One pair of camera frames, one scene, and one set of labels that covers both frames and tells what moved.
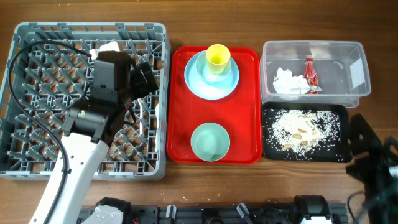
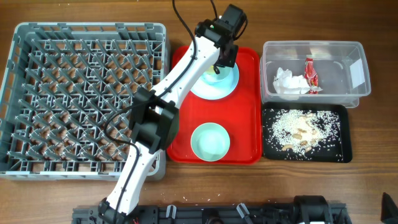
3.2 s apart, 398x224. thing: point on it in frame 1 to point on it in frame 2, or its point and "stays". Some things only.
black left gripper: x=141 y=87 to x=231 y=60
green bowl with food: x=210 y=142 stays
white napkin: x=285 y=83 stays
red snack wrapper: x=311 y=75 stays
